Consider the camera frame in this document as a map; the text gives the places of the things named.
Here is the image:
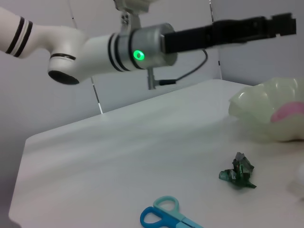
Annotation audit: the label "blue teal scissors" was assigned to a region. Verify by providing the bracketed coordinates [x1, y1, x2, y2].
[140, 195, 205, 228]

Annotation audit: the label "green plastic wrapper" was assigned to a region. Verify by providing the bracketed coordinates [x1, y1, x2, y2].
[218, 152, 257, 190]

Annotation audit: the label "pink peach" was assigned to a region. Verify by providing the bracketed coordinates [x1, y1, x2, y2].
[270, 101, 304, 124]

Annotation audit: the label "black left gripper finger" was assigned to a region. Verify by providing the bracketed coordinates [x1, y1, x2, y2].
[251, 13, 297, 41]

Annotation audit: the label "pale green glass fruit plate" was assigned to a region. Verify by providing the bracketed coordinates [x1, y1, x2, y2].
[228, 77, 304, 143]

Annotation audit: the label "left gripper cable with plug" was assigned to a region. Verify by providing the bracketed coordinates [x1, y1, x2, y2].
[146, 48, 209, 90]

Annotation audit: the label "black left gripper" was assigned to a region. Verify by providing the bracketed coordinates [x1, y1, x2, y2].
[163, 18, 262, 55]

